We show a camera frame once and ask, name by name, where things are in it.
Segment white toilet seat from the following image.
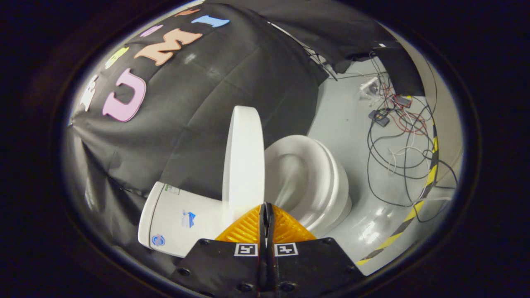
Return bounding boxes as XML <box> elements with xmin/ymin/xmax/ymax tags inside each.
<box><xmin>265</xmin><ymin>135</ymin><xmax>341</xmax><ymax>224</ymax></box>

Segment yellow black hazard tape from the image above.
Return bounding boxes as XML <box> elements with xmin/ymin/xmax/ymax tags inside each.
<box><xmin>356</xmin><ymin>124</ymin><xmax>440</xmax><ymax>266</ymax></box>

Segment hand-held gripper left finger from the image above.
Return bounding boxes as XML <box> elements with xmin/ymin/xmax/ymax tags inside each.
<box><xmin>171</xmin><ymin>203</ymin><xmax>267</xmax><ymax>298</ymax></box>

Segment white toilet lid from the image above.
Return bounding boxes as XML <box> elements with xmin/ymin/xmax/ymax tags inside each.
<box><xmin>222</xmin><ymin>106</ymin><xmax>266</xmax><ymax>226</ymax></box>

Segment black backdrop cloth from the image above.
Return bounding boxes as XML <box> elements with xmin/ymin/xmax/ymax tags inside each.
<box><xmin>62</xmin><ymin>0</ymin><xmax>398</xmax><ymax>257</ymax></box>

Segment tangle of black cables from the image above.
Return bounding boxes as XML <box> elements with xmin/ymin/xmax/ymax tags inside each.
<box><xmin>366</xmin><ymin>52</ymin><xmax>459</xmax><ymax>224</ymax></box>

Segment white toilet with tank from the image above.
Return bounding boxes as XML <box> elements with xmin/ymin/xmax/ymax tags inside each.
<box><xmin>138</xmin><ymin>135</ymin><xmax>353</xmax><ymax>258</ymax></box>

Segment black box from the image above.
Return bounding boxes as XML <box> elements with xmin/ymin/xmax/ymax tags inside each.
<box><xmin>373</xmin><ymin>45</ymin><xmax>426</xmax><ymax>97</ymax></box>

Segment red wires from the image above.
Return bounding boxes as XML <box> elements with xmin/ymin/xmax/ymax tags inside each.
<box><xmin>383</xmin><ymin>82</ymin><xmax>428</xmax><ymax>136</ymax></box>

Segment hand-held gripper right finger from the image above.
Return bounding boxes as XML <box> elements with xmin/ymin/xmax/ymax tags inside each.
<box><xmin>265</xmin><ymin>202</ymin><xmax>367</xmax><ymax>298</ymax></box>

